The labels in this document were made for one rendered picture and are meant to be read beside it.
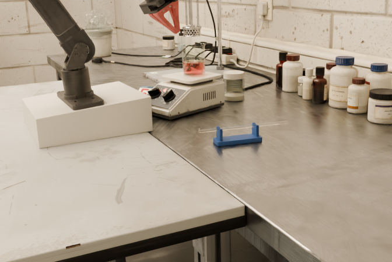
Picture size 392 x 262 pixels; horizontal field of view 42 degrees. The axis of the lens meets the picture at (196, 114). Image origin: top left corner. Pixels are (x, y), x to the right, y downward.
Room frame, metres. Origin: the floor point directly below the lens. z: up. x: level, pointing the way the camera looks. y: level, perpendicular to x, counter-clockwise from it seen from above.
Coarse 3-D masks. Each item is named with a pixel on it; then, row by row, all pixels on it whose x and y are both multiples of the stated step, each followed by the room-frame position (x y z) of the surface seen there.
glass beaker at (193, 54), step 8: (184, 48) 1.32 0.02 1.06; (192, 48) 1.31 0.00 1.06; (200, 48) 1.32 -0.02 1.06; (184, 56) 1.32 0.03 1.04; (192, 56) 1.31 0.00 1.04; (200, 56) 1.32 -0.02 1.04; (184, 64) 1.32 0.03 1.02; (192, 64) 1.31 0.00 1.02; (200, 64) 1.32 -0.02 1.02; (184, 72) 1.32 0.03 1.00; (192, 72) 1.31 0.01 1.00; (200, 72) 1.32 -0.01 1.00
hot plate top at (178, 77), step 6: (180, 72) 1.38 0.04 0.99; (210, 72) 1.36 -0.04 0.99; (162, 78) 1.33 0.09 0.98; (168, 78) 1.32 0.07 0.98; (174, 78) 1.30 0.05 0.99; (180, 78) 1.29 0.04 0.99; (186, 78) 1.29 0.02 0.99; (192, 78) 1.29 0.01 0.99; (198, 78) 1.29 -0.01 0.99; (204, 78) 1.29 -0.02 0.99; (210, 78) 1.30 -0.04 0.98; (216, 78) 1.32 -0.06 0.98
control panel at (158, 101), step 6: (162, 90) 1.29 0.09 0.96; (174, 90) 1.27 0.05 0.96; (180, 90) 1.26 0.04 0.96; (186, 90) 1.25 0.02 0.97; (180, 96) 1.23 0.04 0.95; (156, 102) 1.25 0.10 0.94; (162, 102) 1.24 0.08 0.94; (168, 102) 1.23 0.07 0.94; (174, 102) 1.22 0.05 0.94; (168, 108) 1.21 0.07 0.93
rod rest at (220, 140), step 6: (216, 126) 1.02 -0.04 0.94; (258, 126) 1.02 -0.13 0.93; (216, 132) 1.02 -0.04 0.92; (222, 132) 1.00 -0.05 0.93; (252, 132) 1.04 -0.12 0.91; (258, 132) 1.02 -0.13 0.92; (216, 138) 1.02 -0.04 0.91; (222, 138) 1.00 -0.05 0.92; (228, 138) 1.02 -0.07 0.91; (234, 138) 1.02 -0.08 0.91; (240, 138) 1.02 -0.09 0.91; (246, 138) 1.01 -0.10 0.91; (252, 138) 1.01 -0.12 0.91; (258, 138) 1.02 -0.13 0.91; (216, 144) 1.00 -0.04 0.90; (222, 144) 1.00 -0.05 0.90; (228, 144) 1.00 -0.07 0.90; (234, 144) 1.00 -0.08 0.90
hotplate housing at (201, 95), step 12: (168, 84) 1.32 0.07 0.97; (180, 84) 1.31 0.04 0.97; (192, 84) 1.28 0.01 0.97; (204, 84) 1.30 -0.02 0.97; (216, 84) 1.31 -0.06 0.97; (192, 96) 1.25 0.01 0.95; (204, 96) 1.28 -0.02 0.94; (216, 96) 1.31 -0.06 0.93; (156, 108) 1.24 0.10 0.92; (180, 108) 1.22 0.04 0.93; (192, 108) 1.25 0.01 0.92; (204, 108) 1.28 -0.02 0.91
